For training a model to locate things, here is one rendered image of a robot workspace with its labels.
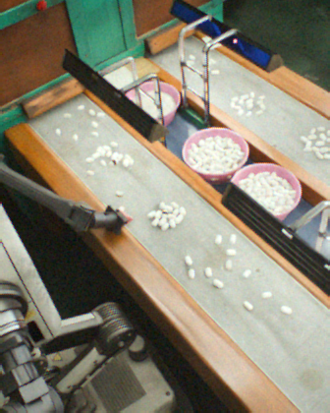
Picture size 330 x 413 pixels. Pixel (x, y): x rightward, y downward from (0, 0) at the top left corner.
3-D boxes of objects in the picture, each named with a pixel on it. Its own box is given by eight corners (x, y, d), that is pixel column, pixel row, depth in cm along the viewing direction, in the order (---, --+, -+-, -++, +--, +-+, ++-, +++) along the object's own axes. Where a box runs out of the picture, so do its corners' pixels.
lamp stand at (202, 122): (208, 134, 233) (205, 48, 200) (180, 112, 244) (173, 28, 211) (240, 115, 240) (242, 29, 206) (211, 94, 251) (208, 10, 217)
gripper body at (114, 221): (111, 204, 192) (96, 204, 186) (128, 220, 186) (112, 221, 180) (104, 218, 194) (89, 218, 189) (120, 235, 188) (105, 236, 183)
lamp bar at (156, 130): (151, 145, 180) (148, 129, 174) (60, 67, 215) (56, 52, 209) (169, 134, 182) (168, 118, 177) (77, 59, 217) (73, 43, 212)
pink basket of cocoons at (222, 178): (230, 199, 208) (230, 183, 201) (172, 176, 219) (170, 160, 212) (258, 155, 222) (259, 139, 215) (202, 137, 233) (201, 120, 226)
